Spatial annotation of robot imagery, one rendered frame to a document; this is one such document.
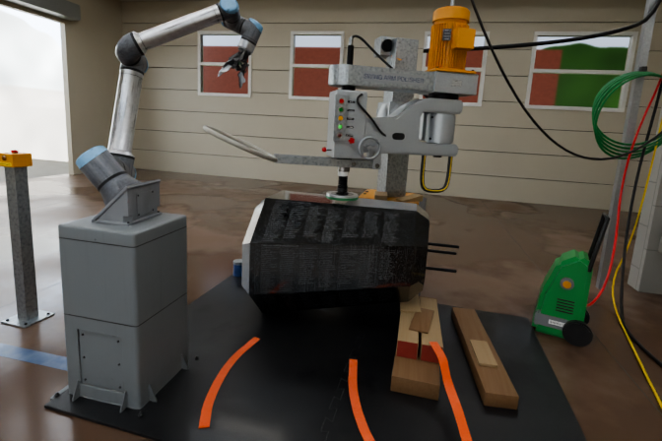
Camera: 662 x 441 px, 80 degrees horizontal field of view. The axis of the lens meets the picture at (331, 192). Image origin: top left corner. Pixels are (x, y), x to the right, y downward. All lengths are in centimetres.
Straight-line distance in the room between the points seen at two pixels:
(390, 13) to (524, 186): 448
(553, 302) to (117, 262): 264
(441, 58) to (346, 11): 645
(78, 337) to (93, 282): 30
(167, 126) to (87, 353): 859
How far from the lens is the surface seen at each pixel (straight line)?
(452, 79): 271
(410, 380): 224
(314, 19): 919
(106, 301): 207
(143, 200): 207
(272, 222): 254
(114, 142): 230
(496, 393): 232
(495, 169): 875
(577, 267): 305
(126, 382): 220
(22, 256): 313
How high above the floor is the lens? 135
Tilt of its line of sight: 10 degrees down
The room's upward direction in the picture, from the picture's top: 3 degrees clockwise
